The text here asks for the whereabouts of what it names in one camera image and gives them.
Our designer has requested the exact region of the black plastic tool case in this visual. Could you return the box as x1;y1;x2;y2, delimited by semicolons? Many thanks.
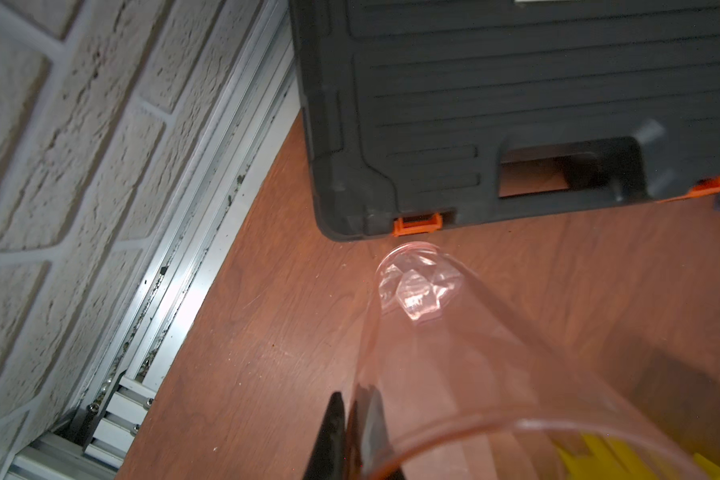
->
289;1;720;241

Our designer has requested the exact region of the pink translucent cup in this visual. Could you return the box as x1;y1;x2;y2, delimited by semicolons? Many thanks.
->
344;242;681;479

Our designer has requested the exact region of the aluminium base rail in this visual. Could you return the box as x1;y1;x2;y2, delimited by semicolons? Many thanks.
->
1;21;299;479

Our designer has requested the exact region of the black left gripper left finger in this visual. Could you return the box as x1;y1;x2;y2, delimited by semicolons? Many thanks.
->
303;392;346;480

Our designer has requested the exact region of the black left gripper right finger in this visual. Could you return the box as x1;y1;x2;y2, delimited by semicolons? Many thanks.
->
356;386;405;479

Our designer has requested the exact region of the yellow plastic bin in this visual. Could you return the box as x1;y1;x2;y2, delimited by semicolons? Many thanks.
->
552;433;720;479

